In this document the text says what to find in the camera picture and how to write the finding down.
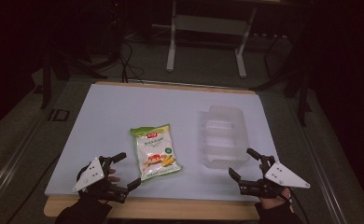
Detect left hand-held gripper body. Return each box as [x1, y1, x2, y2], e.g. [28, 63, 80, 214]
[72, 156, 131, 204]

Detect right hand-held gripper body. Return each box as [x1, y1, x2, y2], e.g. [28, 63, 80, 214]
[237, 155, 312, 200]

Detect clear plastic container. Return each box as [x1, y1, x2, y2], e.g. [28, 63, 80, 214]
[198, 105, 252, 171]

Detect green and white snack packet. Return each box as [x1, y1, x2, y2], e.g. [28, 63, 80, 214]
[129, 123, 183, 182]

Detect person's left hand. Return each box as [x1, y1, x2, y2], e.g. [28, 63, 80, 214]
[105, 168, 122, 189]

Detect person's right hand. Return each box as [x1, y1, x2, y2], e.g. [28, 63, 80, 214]
[259, 189, 295, 213]

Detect white table mat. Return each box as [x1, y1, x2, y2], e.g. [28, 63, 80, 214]
[44, 83, 280, 202]

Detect black metal stand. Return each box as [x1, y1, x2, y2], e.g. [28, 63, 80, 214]
[39, 46, 108, 111]
[249, 59, 314, 128]

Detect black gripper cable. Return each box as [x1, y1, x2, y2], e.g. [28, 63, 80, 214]
[281, 188, 312, 224]

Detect metal floor rail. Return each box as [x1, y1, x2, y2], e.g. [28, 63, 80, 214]
[0, 114, 52, 204]
[287, 96, 350, 224]

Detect black floor bracket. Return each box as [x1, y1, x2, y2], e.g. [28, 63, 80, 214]
[47, 108, 70, 122]

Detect black floor cables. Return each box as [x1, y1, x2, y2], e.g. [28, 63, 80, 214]
[119, 38, 146, 84]

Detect white metal table frame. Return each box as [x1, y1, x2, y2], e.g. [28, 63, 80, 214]
[165, 0, 259, 79]

